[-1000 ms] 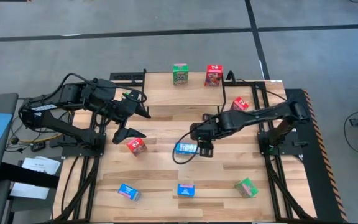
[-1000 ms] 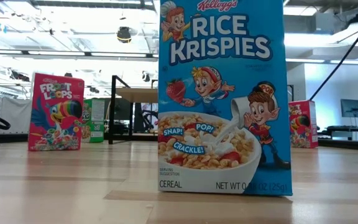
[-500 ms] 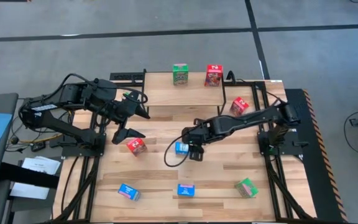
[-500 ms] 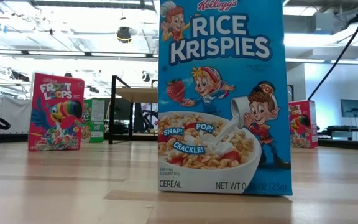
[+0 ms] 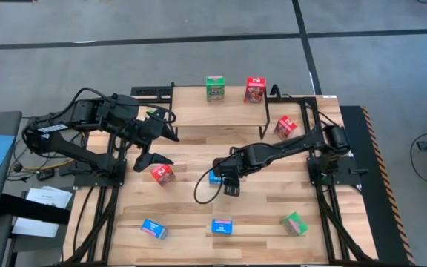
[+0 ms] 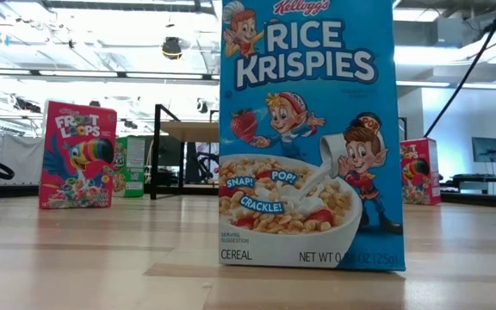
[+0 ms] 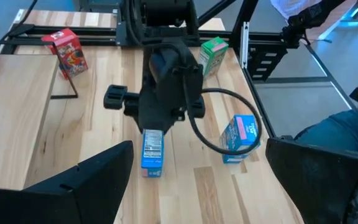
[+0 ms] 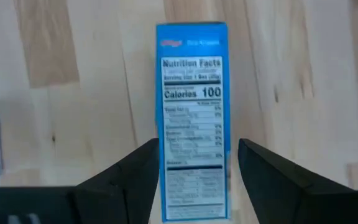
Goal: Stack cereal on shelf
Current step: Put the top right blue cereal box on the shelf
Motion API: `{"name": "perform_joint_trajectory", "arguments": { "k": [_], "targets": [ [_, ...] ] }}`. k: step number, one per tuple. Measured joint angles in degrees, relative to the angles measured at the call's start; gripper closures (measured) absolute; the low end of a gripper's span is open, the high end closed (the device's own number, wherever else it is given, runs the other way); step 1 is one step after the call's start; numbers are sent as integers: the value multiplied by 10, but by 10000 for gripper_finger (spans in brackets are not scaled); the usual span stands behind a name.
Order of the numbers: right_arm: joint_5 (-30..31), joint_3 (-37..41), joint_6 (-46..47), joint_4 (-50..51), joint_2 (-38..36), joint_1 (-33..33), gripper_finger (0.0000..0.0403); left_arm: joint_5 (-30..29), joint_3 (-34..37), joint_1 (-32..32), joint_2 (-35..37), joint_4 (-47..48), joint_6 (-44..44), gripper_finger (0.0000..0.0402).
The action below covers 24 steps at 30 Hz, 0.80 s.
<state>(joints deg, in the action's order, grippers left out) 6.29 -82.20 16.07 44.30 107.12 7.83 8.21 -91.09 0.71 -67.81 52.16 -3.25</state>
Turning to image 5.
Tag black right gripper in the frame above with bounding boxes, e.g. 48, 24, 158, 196
212, 147, 248, 198

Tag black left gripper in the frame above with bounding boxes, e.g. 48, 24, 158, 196
122, 111, 181, 174

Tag blue Rice Krispies cereal box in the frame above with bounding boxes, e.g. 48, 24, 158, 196
211, 218, 234, 236
140, 218, 169, 241
208, 171, 225, 185

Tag red Froot Loops cereal box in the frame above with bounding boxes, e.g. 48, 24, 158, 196
273, 114, 298, 142
150, 163, 176, 187
243, 76, 267, 105

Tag wooden shelf with black legs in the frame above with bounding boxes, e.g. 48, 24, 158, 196
167, 81, 271, 142

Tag black flat plate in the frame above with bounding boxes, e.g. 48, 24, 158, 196
130, 85, 173, 97

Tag small black power adapter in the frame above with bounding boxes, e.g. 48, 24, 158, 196
36, 169, 55, 182

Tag white paper sheet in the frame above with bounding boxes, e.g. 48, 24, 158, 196
11, 217, 61, 239
25, 186, 73, 209

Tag black bar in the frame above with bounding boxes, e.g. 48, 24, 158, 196
0, 193, 72, 225

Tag black hazard-striped floor mat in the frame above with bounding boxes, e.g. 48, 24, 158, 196
340, 105, 417, 266

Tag black metal table frame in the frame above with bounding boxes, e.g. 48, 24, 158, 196
63, 84, 381, 267

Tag yellow power plug cable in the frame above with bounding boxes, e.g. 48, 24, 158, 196
22, 128, 88, 172

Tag tangled black floor cables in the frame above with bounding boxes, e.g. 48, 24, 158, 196
5, 114, 96, 182

